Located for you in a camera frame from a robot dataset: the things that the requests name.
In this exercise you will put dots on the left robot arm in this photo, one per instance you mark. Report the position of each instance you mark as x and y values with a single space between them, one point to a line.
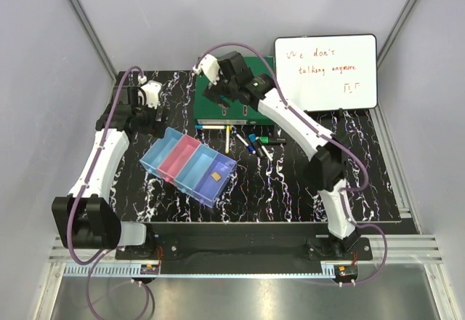
84 218

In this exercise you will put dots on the blue capped marker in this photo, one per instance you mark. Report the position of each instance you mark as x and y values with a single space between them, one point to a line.
253 142

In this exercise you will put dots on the green ring binder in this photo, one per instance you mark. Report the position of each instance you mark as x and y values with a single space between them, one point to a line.
254 81

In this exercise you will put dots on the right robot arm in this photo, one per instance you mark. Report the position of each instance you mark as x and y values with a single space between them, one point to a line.
327 154

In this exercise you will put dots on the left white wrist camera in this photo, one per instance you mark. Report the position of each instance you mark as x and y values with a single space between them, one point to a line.
149 93

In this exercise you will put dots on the yellow highlighter pen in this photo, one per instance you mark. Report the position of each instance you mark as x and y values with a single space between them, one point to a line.
227 140

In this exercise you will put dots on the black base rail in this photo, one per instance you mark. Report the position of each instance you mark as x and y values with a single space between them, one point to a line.
254 248

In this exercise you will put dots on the white whiteboard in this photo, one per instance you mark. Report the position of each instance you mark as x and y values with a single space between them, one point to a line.
328 73

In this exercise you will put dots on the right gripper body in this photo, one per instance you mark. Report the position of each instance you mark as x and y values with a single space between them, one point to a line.
225 89

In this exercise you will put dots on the white marker blue cap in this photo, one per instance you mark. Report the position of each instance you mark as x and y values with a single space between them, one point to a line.
210 127

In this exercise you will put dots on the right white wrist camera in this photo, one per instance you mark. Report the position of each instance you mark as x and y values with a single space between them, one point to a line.
209 67

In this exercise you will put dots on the green black marker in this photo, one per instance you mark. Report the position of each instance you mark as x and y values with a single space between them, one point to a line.
272 140

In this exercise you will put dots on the white pen blue tip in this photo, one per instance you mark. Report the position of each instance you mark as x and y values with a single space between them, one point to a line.
246 144

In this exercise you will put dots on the four-compartment colourful organizer tray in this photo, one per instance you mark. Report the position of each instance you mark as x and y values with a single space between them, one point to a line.
188 164

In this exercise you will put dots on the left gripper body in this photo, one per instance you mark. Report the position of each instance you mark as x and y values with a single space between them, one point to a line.
147 120

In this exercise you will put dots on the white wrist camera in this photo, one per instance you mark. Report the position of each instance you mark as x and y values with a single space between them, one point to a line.
209 67
149 93

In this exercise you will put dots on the small yellow eraser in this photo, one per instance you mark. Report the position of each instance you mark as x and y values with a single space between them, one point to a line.
216 176

